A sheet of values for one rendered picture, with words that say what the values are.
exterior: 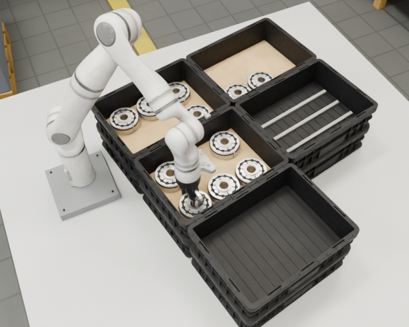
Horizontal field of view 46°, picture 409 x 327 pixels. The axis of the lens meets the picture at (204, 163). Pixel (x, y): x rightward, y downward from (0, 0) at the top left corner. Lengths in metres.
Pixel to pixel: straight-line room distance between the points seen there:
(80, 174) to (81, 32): 2.00
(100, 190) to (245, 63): 0.75
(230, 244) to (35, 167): 0.82
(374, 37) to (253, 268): 2.40
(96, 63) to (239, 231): 0.64
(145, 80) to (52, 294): 0.76
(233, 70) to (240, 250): 0.77
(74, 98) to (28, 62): 2.05
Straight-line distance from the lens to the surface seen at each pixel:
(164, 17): 3.60
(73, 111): 1.44
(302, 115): 1.80
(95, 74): 1.35
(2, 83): 3.05
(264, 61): 1.98
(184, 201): 1.52
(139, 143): 1.70
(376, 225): 1.74
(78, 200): 1.73
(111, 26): 1.22
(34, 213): 1.79
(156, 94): 1.23
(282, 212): 1.54
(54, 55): 3.44
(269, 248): 1.48
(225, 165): 1.63
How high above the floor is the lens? 2.14
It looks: 54 degrees down
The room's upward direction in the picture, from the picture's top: 2 degrees counter-clockwise
